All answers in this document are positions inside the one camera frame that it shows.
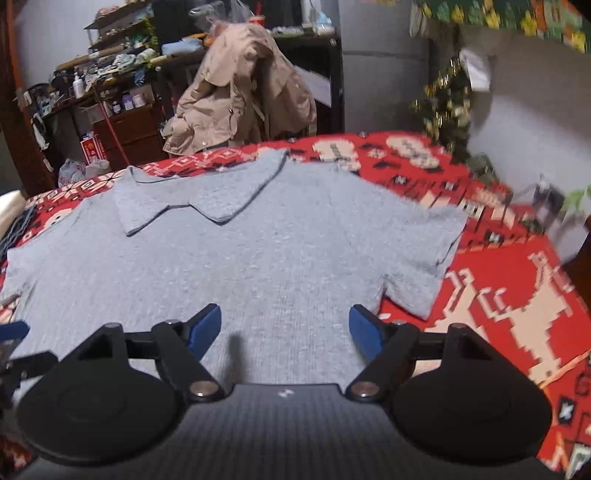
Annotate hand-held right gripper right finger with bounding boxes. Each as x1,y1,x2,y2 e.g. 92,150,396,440
345,304,497,403

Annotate grey knit shirt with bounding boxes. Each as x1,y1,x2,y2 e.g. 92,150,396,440
0,150,469,388

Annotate printed plastic bag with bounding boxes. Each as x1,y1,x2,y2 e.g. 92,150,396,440
58,158,88,185

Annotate black desk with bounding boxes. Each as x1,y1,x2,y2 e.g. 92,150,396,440
46,28,345,139

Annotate wooden drawer cabinet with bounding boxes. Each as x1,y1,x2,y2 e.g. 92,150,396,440
90,104,169,167

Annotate wooden side cabinet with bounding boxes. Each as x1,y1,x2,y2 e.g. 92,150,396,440
561,249,591,296

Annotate red broom handle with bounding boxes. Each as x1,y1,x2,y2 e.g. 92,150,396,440
95,88,131,167

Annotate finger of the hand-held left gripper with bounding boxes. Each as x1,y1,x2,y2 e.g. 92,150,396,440
0,320,31,343
0,351,60,386

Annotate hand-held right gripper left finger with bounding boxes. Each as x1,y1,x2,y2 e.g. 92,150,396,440
69,303,227,403

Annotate black display shelf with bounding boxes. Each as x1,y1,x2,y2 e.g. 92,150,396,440
85,0,162,54

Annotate green Christmas banner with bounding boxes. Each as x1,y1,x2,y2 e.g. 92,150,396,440
416,0,591,51

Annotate red patterned blanket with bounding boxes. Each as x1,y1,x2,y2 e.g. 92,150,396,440
0,131,591,476

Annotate white hanging bag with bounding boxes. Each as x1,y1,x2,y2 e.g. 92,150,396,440
459,46,492,93

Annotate grey refrigerator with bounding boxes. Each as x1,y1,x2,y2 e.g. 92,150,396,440
339,0,430,134

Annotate folded cream sweater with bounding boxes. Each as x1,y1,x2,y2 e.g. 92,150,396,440
0,189,26,232

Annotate red cardboard box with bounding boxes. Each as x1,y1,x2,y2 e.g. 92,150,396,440
79,134,109,162

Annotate small Christmas tree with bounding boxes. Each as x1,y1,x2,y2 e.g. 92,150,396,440
411,55,476,162

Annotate green plant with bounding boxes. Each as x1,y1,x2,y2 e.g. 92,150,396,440
561,187,591,217

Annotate wall socket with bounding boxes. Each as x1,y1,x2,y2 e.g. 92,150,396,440
531,178,566,217

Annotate folded blue jeans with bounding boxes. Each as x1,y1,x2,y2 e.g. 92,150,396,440
0,205,35,259

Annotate beige jacket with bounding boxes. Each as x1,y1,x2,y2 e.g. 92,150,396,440
161,23,318,158

